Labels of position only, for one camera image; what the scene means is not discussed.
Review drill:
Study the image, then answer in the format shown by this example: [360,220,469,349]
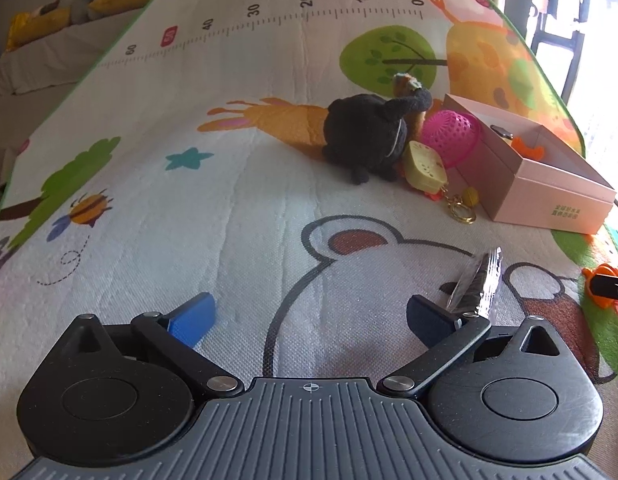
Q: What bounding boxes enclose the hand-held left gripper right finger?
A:
[377,294,565,401]

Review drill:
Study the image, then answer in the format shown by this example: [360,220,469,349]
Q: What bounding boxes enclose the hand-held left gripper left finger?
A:
[64,291,245,400]

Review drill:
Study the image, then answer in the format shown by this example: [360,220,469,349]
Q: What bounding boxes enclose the orange plastic shell half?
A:
[582,264,617,311]
[512,139,545,161]

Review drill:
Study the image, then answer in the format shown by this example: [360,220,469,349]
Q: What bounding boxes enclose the clear packet with dark contents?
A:
[446,247,505,321]

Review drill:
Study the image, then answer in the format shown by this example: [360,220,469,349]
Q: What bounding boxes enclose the pink cardboard box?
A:
[441,92,617,236]

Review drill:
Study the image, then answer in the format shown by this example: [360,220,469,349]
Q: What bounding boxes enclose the gold keyring with yellow ball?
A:
[441,187,480,226]

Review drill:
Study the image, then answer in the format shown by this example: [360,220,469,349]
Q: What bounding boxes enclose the yellow toy camera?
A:
[401,141,449,195]

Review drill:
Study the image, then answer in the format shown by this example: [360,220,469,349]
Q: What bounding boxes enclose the pink plastic strainer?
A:
[421,110,482,168]

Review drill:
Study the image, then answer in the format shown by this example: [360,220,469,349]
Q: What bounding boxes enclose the black plush toy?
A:
[321,89,432,188]

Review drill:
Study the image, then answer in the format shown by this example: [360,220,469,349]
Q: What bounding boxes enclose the colourful cartoon play mat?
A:
[0,0,618,396]

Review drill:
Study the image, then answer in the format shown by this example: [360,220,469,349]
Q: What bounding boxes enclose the grey covered sofa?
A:
[0,0,155,111]

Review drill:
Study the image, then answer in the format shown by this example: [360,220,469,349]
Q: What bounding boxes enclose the black window frame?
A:
[532,0,590,106]

